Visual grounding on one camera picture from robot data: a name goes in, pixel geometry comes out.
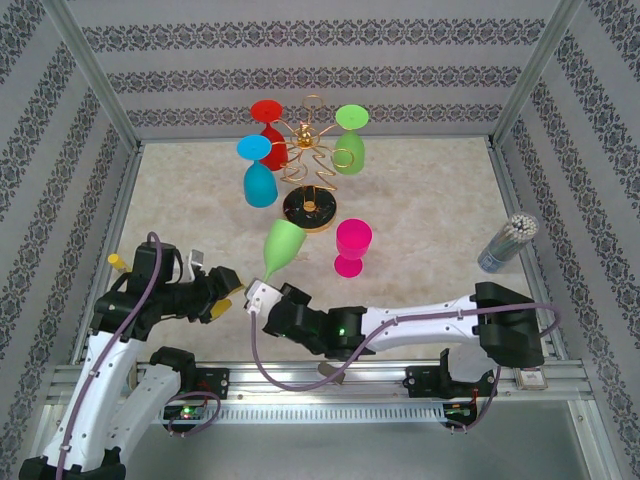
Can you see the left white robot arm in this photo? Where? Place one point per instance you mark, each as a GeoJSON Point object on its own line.
{"type": "Point", "coordinates": [95, 390]}

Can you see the red plastic wine glass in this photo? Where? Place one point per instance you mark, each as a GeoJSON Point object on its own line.
{"type": "Point", "coordinates": [275, 150]}

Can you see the small circuit board with LED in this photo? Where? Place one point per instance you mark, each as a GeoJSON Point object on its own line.
{"type": "Point", "coordinates": [457, 412]}
{"type": "Point", "coordinates": [187, 413]}

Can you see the grey metal frame post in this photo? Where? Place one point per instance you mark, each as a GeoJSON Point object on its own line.
{"type": "Point", "coordinates": [96, 75]}
{"type": "Point", "coordinates": [534, 75]}

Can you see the blue plastic wine glass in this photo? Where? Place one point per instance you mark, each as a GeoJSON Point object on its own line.
{"type": "Point", "coordinates": [260, 187]}

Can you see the small flat box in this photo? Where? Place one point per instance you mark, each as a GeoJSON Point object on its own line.
{"type": "Point", "coordinates": [531, 380]}

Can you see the green plastic wine glass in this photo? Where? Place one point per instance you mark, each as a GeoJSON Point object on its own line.
{"type": "Point", "coordinates": [350, 150]}
{"type": "Point", "coordinates": [285, 242]}

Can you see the clear tube of sticks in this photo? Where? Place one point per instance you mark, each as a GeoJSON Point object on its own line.
{"type": "Point", "coordinates": [507, 245]}

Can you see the pink plastic wine glass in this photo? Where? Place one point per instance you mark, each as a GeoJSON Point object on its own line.
{"type": "Point", "coordinates": [352, 240]}

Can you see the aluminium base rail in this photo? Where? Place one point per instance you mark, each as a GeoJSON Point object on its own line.
{"type": "Point", "coordinates": [380, 382]}

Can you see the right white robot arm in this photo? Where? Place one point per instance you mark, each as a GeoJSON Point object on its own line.
{"type": "Point", "coordinates": [425, 320]}

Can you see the small grey block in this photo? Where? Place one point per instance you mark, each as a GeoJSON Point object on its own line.
{"type": "Point", "coordinates": [335, 377]}

